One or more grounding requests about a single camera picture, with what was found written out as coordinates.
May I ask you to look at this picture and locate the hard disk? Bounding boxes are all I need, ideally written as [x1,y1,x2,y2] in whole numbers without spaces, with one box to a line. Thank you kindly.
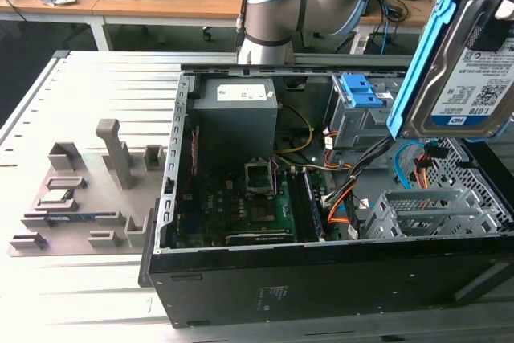
[385,0,514,144]

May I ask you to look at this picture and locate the grey metal disk bay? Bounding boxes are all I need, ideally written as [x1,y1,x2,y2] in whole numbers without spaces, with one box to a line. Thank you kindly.
[324,73,403,152]

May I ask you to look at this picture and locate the blue empty disk carrier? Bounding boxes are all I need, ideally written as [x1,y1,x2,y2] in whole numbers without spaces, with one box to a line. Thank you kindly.
[339,72,398,108]

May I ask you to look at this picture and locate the grey perforated disk bay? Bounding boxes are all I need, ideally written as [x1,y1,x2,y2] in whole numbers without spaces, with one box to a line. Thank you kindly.
[363,188,514,240]

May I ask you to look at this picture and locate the CPU socket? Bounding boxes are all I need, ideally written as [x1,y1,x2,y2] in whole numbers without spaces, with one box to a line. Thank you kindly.
[243,157,276,199]

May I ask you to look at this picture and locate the grey power supply unit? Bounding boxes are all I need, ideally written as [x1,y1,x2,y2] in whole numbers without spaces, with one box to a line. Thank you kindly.
[191,77,279,159]

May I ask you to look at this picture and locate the green motherboard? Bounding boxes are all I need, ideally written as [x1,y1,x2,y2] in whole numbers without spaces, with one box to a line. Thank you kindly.
[174,157,327,248]

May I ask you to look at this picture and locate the installed RAM stick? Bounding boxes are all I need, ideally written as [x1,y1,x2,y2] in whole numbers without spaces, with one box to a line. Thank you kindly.
[303,169,325,239]

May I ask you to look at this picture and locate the black graphics card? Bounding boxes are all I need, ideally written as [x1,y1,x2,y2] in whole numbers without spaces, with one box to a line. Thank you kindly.
[224,228,298,246]

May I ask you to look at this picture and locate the black open PC case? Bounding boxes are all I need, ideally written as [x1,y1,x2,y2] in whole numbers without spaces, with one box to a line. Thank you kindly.
[138,53,514,329]

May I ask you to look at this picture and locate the grey parts rack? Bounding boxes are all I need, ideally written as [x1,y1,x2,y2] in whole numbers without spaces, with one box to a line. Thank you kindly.
[7,118,168,258]

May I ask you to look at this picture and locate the wooden desk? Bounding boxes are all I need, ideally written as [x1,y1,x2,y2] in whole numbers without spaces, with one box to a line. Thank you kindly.
[92,0,443,51]
[0,0,106,51]

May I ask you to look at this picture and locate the loose RAM stick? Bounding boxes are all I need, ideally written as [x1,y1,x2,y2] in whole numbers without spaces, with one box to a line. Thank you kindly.
[25,210,114,223]

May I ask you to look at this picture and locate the CPU chip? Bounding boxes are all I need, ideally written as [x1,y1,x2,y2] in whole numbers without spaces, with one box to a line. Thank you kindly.
[39,188,75,205]

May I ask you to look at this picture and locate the yellow wire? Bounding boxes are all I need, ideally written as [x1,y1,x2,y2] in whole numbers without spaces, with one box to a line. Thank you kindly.
[276,104,316,155]

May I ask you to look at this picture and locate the multicolour power wires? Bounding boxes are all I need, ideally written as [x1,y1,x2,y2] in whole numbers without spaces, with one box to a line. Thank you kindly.
[323,128,355,172]

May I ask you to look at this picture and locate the orange flat data wire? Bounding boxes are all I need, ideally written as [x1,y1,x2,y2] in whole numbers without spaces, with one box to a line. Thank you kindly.
[327,188,361,226]

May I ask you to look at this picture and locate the black wire bundle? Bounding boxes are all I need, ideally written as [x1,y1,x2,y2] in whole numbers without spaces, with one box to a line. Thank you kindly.
[320,136,397,208]

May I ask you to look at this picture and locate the blue data wire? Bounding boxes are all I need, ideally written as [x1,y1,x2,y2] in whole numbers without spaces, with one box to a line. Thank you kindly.
[393,141,439,190]

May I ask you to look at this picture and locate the orange wire with black plug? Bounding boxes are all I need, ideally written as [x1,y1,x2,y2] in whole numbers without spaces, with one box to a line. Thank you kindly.
[413,142,449,190]

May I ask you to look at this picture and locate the hanging blue cable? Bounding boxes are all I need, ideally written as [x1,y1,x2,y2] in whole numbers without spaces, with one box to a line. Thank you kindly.
[379,1,393,55]

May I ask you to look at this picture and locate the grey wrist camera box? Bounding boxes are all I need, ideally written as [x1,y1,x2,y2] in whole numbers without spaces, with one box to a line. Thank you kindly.
[494,0,514,21]

